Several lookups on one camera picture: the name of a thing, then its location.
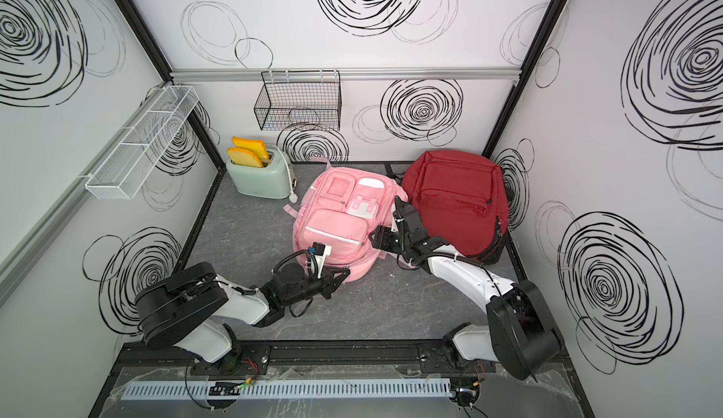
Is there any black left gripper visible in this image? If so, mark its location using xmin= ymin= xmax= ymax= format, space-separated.
xmin=282 ymin=265 xmax=350 ymax=310

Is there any pink backpack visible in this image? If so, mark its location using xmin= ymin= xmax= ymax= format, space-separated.
xmin=284 ymin=157 xmax=408 ymax=282

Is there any red and black backpack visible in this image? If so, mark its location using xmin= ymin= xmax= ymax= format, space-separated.
xmin=471 ymin=218 xmax=508 ymax=265

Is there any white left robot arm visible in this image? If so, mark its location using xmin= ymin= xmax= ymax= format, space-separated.
xmin=135 ymin=262 xmax=350 ymax=363

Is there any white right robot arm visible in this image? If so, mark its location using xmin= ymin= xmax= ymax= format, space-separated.
xmin=369 ymin=197 xmax=566 ymax=380

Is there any mint green toaster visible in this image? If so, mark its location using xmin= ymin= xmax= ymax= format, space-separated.
xmin=226 ymin=145 xmax=299 ymax=203

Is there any front toast slice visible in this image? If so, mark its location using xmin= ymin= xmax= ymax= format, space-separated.
xmin=227 ymin=147 xmax=265 ymax=168

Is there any toast slice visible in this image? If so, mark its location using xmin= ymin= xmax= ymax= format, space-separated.
xmin=232 ymin=137 xmax=270 ymax=160
xmin=227 ymin=147 xmax=265 ymax=168

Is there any rear toast slice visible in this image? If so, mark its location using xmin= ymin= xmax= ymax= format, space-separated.
xmin=232 ymin=137 xmax=270 ymax=160

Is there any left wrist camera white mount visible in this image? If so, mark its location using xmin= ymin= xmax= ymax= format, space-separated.
xmin=309 ymin=242 xmax=331 ymax=279

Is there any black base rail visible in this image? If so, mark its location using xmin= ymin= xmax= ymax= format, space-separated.
xmin=117 ymin=338 xmax=572 ymax=377

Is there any grey wall rail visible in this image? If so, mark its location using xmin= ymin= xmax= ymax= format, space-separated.
xmin=171 ymin=67 xmax=521 ymax=83

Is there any black wire basket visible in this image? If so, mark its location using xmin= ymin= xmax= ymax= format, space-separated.
xmin=253 ymin=70 xmax=343 ymax=131

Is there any grey slotted cable duct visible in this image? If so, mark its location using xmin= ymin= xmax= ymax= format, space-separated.
xmin=120 ymin=378 xmax=453 ymax=402

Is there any white mesh wall shelf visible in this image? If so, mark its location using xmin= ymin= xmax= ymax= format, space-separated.
xmin=85 ymin=85 xmax=199 ymax=201

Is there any black corner frame post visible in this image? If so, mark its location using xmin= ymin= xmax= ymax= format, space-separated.
xmin=482 ymin=0 xmax=569 ymax=158

